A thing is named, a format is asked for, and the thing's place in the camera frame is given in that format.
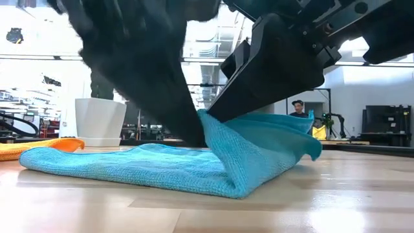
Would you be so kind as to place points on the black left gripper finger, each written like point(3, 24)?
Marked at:
point(155, 90)

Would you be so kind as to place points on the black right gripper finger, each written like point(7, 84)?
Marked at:
point(237, 59)
point(275, 71)

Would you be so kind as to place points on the light blue microfiber towel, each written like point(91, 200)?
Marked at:
point(129, 168)

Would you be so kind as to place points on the orange microfiber towel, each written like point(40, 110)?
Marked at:
point(19, 149)

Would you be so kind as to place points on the small black robot arm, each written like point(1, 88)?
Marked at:
point(339, 121)

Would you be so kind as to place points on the long ceiling light strip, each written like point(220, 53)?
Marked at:
point(200, 59)

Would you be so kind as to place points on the person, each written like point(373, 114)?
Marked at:
point(298, 110)

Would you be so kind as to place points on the green cactus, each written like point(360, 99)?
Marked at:
point(98, 92)

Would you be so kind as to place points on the white hexagonal plant pot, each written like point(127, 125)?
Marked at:
point(100, 119)

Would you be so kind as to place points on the small yellow cloth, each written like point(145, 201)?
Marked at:
point(319, 133)

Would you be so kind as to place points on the white column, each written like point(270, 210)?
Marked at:
point(69, 106)

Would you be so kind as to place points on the black storage cabinet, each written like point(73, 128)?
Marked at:
point(386, 124)

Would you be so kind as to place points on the silver ribbed ceiling duct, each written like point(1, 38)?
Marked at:
point(210, 42)

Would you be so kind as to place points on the black gantry frame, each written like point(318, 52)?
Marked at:
point(329, 100)

